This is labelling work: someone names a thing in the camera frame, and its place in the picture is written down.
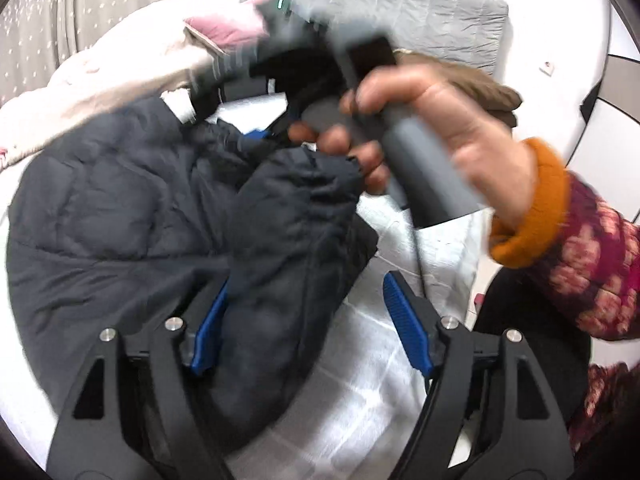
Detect grey patterned curtain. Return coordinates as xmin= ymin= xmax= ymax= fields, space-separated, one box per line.
xmin=0 ymin=0 xmax=181 ymax=106

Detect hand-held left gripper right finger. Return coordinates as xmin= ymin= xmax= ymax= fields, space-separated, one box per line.
xmin=382 ymin=270 xmax=576 ymax=480

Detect person's floral jacket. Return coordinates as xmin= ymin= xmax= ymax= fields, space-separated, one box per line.
xmin=565 ymin=362 xmax=640 ymax=480

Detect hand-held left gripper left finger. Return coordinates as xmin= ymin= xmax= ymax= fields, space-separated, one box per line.
xmin=45 ymin=280 xmax=236 ymax=480

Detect person's black pants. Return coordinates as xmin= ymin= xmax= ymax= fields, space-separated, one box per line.
xmin=472 ymin=270 xmax=593 ymax=431

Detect pink pillow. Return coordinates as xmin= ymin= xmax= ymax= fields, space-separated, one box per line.
xmin=184 ymin=0 xmax=273 ymax=53

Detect person's right hand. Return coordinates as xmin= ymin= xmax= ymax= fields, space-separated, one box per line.
xmin=287 ymin=62 xmax=538 ymax=231

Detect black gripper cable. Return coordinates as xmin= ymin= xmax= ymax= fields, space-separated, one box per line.
xmin=412 ymin=225 xmax=431 ymax=301

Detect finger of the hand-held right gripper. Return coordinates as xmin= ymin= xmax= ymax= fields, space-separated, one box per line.
xmin=190 ymin=45 xmax=271 ymax=121
xmin=240 ymin=85 xmax=346 ymax=142

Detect white bed sheet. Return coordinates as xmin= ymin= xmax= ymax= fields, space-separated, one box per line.
xmin=0 ymin=100 xmax=491 ymax=480

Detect black framed white panel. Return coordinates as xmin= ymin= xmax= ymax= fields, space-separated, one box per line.
xmin=565 ymin=10 xmax=640 ymax=171

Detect person's right forearm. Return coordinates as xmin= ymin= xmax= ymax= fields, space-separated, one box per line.
xmin=487 ymin=137 xmax=640 ymax=343

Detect black quilted jacket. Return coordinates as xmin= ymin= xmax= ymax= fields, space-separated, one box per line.
xmin=6 ymin=95 xmax=379 ymax=456

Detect brown folded garment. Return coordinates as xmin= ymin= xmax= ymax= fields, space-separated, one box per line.
xmin=392 ymin=50 xmax=523 ymax=128

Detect cream and pink garment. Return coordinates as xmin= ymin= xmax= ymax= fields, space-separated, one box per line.
xmin=0 ymin=0 xmax=271 ymax=166

